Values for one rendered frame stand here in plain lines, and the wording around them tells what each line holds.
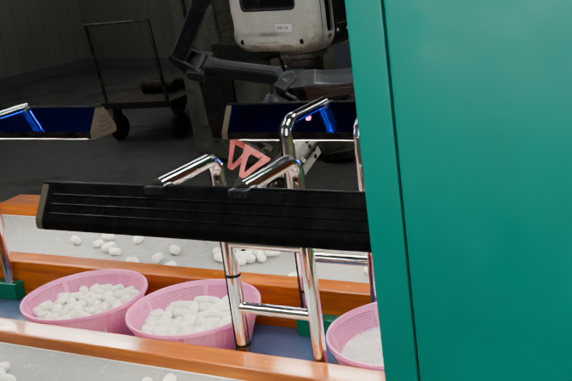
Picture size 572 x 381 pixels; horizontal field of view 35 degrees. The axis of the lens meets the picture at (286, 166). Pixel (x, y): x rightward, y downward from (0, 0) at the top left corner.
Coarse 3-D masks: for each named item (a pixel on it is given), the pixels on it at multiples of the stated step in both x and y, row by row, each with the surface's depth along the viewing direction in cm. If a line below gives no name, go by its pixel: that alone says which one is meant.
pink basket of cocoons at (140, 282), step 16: (96, 272) 206; (112, 272) 206; (128, 272) 204; (48, 288) 202; (64, 288) 204; (144, 288) 192; (32, 304) 197; (128, 304) 186; (32, 320) 184; (48, 320) 182; (64, 320) 181; (80, 320) 181; (96, 320) 183; (112, 320) 185
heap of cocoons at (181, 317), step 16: (176, 304) 189; (192, 304) 186; (208, 304) 186; (224, 304) 186; (160, 320) 182; (176, 320) 181; (192, 320) 180; (208, 320) 179; (224, 320) 178; (224, 336) 172
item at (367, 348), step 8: (376, 328) 169; (360, 336) 168; (368, 336) 165; (376, 336) 165; (352, 344) 163; (360, 344) 162; (368, 344) 162; (376, 344) 162; (344, 352) 161; (352, 352) 162; (360, 352) 160; (368, 352) 159; (376, 352) 159; (360, 360) 158; (368, 360) 158; (376, 360) 156
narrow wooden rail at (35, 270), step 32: (32, 256) 223; (64, 256) 220; (32, 288) 222; (160, 288) 202; (256, 288) 189; (288, 288) 185; (320, 288) 182; (352, 288) 180; (256, 320) 191; (288, 320) 187
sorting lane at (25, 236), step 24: (24, 216) 268; (24, 240) 245; (48, 240) 243; (96, 240) 238; (120, 240) 235; (144, 240) 233; (168, 240) 230; (192, 240) 228; (192, 264) 211; (216, 264) 209; (264, 264) 205; (288, 264) 203; (336, 264) 200
